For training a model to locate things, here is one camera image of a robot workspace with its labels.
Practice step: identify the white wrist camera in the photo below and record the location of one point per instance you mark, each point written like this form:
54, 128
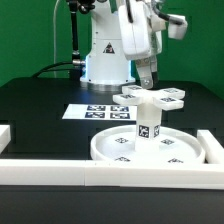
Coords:
177, 26

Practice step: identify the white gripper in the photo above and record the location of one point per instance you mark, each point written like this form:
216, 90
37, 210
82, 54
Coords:
141, 38

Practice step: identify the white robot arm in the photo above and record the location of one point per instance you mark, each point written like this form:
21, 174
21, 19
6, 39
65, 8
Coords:
106, 67

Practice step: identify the black camera pole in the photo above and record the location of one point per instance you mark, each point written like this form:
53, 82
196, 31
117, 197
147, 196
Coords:
76, 58

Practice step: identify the white U-shaped fence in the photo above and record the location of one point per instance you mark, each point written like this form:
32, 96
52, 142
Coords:
208, 175

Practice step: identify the white cross-shaped table base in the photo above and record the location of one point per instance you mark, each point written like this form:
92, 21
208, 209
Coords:
165, 99

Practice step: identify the white marker sheet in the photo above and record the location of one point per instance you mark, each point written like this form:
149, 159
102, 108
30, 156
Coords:
100, 112

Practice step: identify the white round table top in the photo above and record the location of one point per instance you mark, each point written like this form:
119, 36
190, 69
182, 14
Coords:
122, 144

